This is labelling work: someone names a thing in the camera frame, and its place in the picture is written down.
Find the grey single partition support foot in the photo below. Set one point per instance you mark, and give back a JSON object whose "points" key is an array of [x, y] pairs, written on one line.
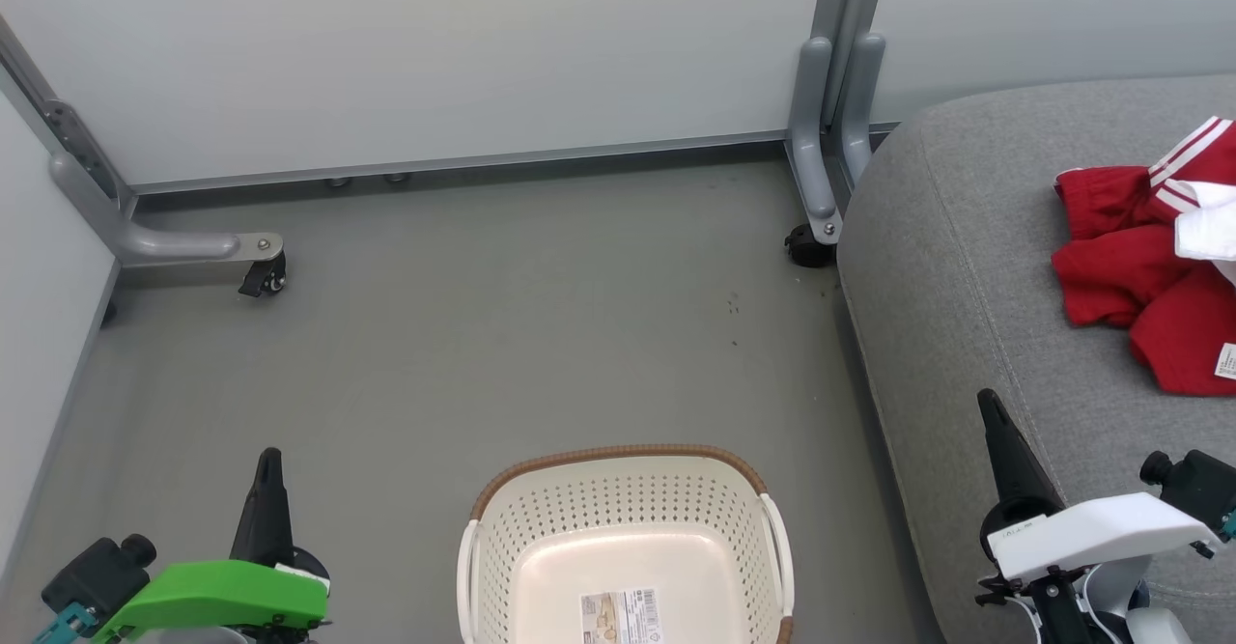
{"points": [[174, 243]]}

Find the paper label with barcode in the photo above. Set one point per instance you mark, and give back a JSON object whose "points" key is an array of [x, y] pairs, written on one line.
{"points": [[621, 617]]}

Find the grey double partition support foot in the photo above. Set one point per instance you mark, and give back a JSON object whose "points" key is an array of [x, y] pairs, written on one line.
{"points": [[809, 142]]}

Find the grey fabric sofa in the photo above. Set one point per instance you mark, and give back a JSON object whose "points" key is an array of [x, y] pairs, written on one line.
{"points": [[966, 287]]}

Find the black caster wheel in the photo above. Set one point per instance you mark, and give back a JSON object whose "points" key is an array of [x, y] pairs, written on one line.
{"points": [[806, 246], [263, 277]]}

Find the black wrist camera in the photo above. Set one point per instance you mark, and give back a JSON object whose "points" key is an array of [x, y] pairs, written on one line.
{"points": [[1197, 485], [97, 572]]}

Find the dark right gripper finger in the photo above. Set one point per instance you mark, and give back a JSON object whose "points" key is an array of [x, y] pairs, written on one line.
{"points": [[1009, 461]]}

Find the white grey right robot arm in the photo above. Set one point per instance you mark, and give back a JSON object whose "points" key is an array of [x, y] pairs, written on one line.
{"points": [[1110, 605]]}

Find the white perforated laundry basket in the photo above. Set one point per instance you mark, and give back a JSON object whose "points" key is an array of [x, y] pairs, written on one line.
{"points": [[618, 518]]}

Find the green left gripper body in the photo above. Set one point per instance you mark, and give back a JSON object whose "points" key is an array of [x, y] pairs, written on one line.
{"points": [[222, 596]]}

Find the red and white clothing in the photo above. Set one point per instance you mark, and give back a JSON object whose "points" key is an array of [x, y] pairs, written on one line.
{"points": [[1110, 267]]}

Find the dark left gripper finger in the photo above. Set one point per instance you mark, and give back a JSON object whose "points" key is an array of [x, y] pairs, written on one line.
{"points": [[266, 518]]}

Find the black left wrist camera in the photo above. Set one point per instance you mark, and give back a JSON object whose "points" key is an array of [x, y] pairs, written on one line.
{"points": [[97, 572]]}

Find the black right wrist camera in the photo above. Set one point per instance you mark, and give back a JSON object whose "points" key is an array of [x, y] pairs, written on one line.
{"points": [[1197, 485]]}

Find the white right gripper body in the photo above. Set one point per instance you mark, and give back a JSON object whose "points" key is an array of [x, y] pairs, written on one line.
{"points": [[1091, 533]]}

